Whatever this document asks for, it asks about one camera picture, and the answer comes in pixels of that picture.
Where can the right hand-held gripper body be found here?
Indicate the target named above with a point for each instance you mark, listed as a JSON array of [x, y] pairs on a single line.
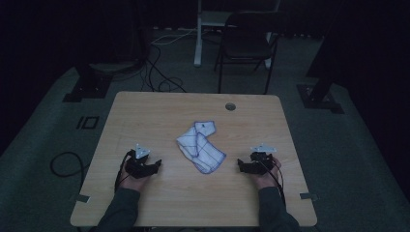
[[261, 162]]

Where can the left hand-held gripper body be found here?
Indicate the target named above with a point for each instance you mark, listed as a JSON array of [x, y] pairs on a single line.
[[138, 167]]

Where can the white cloth with purple edge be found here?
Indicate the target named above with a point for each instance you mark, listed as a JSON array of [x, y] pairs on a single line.
[[199, 149]]

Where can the person's left hand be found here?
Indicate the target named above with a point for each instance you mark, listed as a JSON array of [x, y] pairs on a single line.
[[133, 183]]

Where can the person's right hand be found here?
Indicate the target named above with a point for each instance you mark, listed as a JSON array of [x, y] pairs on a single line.
[[266, 180]]

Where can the grey tape piece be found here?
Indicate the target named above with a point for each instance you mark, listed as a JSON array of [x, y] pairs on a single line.
[[308, 196], [82, 198]]

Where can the black floor tape mark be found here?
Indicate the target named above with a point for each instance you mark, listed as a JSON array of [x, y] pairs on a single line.
[[87, 122]]

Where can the black stand with square base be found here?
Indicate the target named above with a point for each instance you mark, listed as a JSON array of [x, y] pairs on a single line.
[[320, 96], [88, 90]]

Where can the grey round stand base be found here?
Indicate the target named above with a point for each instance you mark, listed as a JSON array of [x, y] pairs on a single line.
[[112, 66]]

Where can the black folding chair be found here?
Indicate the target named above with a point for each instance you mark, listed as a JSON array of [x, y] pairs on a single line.
[[246, 45]]

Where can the white desk frame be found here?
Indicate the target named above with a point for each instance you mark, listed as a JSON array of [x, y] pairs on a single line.
[[198, 48]]

